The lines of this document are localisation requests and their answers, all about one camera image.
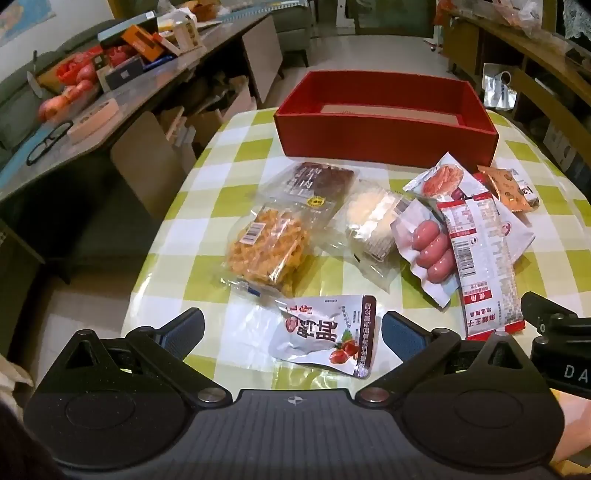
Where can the orange box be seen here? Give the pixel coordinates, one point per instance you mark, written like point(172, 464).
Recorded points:
point(143, 42)

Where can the green sofa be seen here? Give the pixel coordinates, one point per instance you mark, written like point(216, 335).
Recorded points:
point(291, 23)

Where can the long white red-label packet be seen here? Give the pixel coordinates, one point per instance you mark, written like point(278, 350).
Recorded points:
point(485, 258)

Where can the black flat box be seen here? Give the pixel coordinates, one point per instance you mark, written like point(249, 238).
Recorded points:
point(122, 73)

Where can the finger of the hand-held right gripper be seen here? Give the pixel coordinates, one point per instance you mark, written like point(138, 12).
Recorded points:
point(549, 318)

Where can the fried twist snack packet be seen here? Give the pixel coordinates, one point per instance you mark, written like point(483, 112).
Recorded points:
point(270, 247)

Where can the pink sausage packet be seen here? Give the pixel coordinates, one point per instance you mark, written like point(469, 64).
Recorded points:
point(429, 249)

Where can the large white crisp packet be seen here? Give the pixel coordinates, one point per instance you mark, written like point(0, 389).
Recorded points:
point(438, 177)

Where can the bag of red apples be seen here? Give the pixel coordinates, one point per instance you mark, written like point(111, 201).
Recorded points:
point(81, 67)

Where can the pale wooden box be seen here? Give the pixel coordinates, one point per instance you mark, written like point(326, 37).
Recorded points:
point(92, 121)

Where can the silver foil bag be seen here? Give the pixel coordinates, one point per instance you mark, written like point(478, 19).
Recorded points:
point(499, 87)

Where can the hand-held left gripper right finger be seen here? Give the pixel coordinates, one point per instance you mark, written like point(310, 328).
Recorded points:
point(404, 334)

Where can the pale floss cake packet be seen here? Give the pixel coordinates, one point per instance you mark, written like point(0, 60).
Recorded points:
point(369, 217)

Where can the wooden shelf unit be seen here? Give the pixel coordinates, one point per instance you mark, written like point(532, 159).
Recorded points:
point(531, 55)

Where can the person's right hand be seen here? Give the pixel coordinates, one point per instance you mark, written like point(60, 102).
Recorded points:
point(576, 429)

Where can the white printed carton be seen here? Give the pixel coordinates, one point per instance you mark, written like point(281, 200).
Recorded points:
point(187, 34)

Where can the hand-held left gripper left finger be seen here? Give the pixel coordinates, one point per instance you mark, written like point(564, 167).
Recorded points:
point(182, 325)

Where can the dark jerky clear packet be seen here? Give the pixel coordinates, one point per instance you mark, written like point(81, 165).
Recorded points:
point(314, 182)

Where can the orange gold snack packet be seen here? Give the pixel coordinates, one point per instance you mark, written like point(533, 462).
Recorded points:
point(508, 189)

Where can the red cardboard box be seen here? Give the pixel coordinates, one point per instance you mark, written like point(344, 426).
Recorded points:
point(383, 134)

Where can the black eyeglasses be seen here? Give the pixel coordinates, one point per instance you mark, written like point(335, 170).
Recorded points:
point(48, 141)

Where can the grey cabinet panel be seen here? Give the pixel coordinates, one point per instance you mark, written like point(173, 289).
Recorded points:
point(263, 55)

